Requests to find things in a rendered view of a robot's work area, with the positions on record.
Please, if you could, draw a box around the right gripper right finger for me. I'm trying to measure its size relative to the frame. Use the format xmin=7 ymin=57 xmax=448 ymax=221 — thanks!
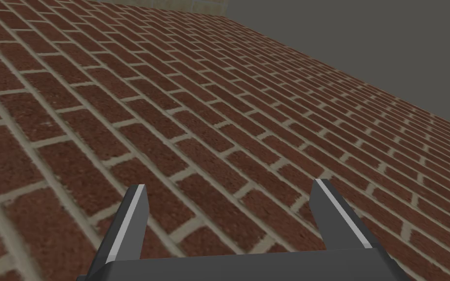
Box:
xmin=309 ymin=179 xmax=380 ymax=251

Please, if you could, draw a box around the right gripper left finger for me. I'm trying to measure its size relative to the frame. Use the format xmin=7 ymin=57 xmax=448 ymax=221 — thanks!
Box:
xmin=92 ymin=184 xmax=149 ymax=271

